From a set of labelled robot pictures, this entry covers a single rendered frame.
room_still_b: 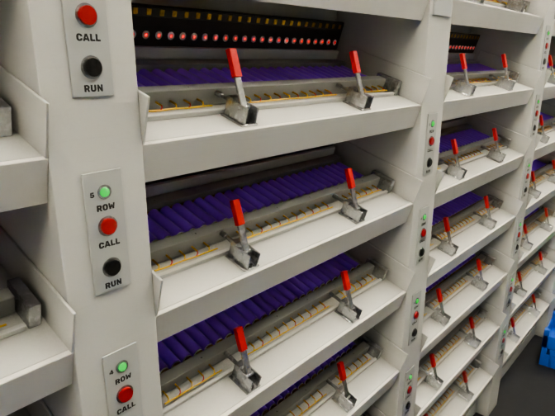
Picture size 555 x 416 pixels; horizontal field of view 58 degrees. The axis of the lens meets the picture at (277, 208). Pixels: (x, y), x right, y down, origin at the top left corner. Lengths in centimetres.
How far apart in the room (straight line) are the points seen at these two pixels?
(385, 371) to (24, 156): 89
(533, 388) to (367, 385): 122
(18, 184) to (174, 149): 16
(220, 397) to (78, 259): 34
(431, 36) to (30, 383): 82
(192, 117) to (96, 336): 27
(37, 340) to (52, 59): 27
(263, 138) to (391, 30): 46
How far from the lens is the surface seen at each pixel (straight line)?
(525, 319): 234
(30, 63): 48
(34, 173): 48
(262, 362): 81
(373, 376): 114
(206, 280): 64
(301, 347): 86
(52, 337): 56
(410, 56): 100
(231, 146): 60
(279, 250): 73
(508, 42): 167
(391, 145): 102
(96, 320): 54
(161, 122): 58
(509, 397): 216
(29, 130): 49
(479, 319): 181
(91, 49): 49
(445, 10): 104
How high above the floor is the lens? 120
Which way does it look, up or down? 17 degrees down
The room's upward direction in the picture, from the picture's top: straight up
